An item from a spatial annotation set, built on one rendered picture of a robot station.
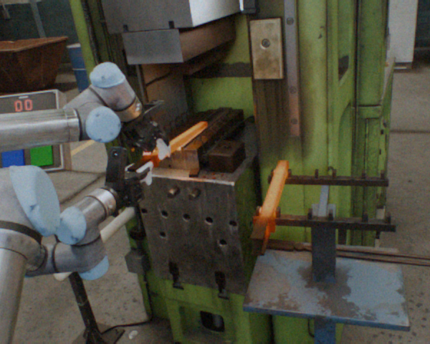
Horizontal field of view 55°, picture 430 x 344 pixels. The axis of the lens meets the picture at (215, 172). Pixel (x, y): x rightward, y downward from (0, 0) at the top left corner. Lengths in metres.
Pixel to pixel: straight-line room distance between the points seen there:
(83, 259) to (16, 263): 0.41
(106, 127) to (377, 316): 0.77
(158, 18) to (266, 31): 0.31
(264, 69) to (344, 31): 0.43
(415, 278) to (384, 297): 1.21
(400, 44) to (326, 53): 5.20
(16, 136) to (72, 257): 0.33
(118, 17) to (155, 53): 0.15
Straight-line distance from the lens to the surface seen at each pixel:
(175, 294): 1.69
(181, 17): 1.24
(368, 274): 1.24
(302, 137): 1.36
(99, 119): 0.92
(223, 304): 1.60
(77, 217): 1.00
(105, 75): 1.06
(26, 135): 0.92
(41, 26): 10.17
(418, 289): 2.32
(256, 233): 0.89
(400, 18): 6.40
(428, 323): 2.16
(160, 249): 1.57
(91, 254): 1.05
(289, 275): 1.22
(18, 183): 0.68
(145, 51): 1.33
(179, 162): 1.40
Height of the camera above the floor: 1.48
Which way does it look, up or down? 25 degrees down
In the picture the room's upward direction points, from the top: 8 degrees counter-clockwise
